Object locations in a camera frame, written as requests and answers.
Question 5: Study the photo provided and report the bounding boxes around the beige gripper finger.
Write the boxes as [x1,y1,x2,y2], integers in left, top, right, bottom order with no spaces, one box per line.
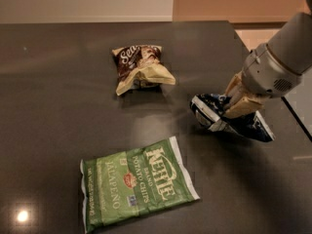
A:
[224,97,263,119]
[225,72,250,109]

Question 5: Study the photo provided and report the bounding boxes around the blue chip bag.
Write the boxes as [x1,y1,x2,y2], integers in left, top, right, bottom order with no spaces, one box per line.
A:
[190,94,275,142]

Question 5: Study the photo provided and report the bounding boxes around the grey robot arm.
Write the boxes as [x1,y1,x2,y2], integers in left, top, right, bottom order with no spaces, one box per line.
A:
[224,0,312,118]

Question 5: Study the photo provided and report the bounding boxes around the brown sea salt chip bag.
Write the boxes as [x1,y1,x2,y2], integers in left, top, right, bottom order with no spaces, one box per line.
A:
[112,45,176,96]

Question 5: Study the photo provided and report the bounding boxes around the green jalapeno chip bag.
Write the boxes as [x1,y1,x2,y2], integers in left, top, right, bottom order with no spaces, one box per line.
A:
[80,136,199,234]

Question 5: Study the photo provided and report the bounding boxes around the grey side table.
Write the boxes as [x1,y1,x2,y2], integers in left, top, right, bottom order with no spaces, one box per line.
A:
[283,69,312,141]

